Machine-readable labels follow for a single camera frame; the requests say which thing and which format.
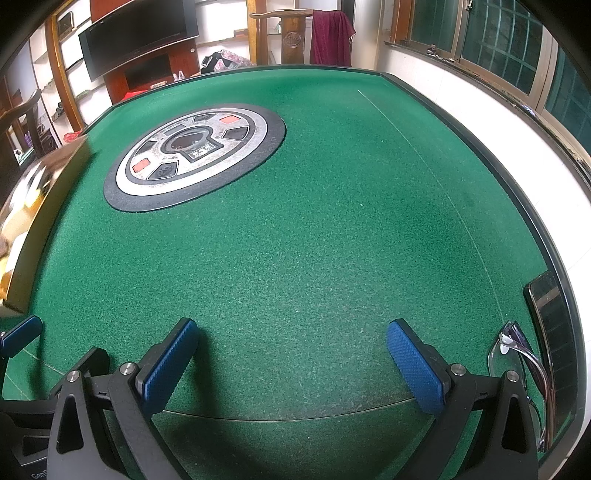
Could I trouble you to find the maroon cloth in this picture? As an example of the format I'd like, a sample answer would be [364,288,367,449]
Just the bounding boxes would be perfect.
[310,9,356,68]

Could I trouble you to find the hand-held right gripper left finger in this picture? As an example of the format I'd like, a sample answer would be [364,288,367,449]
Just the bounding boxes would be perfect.
[46,318,201,480]

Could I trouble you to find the green glass window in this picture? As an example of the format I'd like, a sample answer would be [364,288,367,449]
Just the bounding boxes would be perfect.
[385,0,591,139]

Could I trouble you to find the dark wooden chair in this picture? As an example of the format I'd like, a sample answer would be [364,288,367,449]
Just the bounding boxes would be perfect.
[0,90,47,158]

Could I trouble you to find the brown cardboard box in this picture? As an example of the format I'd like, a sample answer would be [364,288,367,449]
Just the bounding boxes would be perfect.
[0,136,93,319]

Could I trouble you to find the red-brown television cabinet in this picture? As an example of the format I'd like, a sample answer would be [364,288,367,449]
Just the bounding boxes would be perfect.
[90,0,204,106]

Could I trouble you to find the floral fabric bag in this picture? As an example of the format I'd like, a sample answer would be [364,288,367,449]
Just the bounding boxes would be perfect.
[199,48,252,75]

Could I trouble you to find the wooden display shelf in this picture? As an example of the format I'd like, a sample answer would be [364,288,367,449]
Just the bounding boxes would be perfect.
[0,9,93,153]

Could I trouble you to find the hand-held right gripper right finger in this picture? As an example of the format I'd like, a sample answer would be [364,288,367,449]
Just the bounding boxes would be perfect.
[385,318,541,480]

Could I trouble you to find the round silver control panel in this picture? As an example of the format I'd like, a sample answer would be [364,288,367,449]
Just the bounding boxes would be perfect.
[104,104,287,213]

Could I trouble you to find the thin-framed eyeglasses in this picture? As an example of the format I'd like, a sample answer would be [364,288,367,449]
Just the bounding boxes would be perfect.
[488,322,555,455]

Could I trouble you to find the black flat television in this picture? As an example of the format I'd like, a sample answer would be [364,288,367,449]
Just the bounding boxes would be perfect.
[78,0,200,83]

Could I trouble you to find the dark smartphone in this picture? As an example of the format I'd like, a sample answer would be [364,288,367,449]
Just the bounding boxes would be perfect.
[523,271,580,432]

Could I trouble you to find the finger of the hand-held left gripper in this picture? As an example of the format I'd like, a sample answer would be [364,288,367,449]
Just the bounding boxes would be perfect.
[0,315,44,359]

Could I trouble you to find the light wooden chair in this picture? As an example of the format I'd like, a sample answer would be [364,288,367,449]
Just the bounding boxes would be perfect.
[249,8,315,65]

